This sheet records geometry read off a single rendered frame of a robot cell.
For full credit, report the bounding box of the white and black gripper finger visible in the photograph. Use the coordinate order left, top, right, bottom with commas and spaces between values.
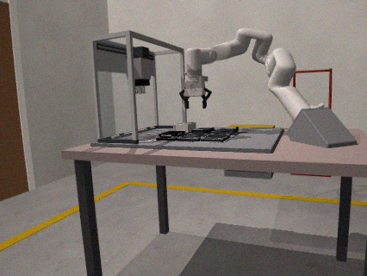
201, 87, 212, 109
179, 90, 190, 109

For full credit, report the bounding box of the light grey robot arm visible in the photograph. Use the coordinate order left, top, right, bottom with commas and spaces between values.
184, 28, 325, 121

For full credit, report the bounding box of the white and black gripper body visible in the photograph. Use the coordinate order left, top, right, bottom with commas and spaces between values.
184, 75, 206, 97

